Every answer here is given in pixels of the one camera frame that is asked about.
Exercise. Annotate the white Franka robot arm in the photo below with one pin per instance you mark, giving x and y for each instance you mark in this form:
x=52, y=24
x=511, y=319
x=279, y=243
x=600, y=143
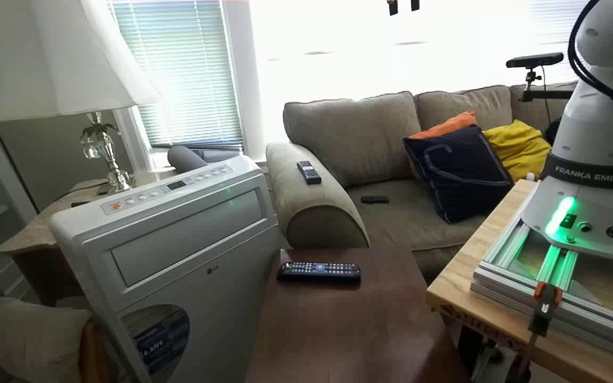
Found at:
x=597, y=135

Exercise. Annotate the white portable air conditioner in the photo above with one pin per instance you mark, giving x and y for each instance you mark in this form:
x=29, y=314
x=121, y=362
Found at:
x=192, y=284

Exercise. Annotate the orange pillow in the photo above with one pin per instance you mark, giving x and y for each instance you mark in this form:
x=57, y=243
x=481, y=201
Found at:
x=453, y=124

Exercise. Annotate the beige fabric sofa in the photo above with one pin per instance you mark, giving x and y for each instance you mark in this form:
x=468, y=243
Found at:
x=357, y=135

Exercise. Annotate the navy blue pillow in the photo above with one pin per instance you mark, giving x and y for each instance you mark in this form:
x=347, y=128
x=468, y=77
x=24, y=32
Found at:
x=458, y=174

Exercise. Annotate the yellow blanket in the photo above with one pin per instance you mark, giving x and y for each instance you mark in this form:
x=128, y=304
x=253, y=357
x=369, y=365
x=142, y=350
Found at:
x=521, y=149

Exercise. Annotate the short black remote control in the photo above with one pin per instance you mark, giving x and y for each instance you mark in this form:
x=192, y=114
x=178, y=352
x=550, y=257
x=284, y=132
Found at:
x=310, y=174

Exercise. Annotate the small black remote control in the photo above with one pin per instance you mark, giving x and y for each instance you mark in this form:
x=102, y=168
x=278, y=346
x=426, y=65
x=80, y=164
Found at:
x=376, y=198

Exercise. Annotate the long black remote control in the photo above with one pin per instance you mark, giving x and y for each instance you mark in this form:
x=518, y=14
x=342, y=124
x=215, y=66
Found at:
x=318, y=271

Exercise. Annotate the light wooden robot table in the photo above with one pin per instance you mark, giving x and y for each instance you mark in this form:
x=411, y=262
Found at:
x=462, y=284

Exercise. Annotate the orange black clamp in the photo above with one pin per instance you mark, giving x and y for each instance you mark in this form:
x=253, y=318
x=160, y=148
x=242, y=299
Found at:
x=545, y=307

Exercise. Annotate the dark wooden coffee table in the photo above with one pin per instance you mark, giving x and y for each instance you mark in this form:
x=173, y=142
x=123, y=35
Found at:
x=350, y=333

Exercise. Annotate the white shade table lamp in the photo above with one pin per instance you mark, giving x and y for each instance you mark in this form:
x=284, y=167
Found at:
x=52, y=57

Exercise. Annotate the marble top side table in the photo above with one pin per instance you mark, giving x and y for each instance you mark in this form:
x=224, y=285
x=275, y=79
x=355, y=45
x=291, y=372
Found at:
x=38, y=235

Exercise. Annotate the beige fabric armchair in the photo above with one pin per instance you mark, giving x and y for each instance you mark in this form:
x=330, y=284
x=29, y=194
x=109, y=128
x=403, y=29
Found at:
x=23, y=333

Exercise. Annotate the black camera on tripod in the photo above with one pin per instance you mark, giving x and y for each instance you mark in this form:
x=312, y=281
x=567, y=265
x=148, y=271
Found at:
x=533, y=60

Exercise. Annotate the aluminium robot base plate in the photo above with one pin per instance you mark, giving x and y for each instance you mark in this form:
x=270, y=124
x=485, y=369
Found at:
x=590, y=311

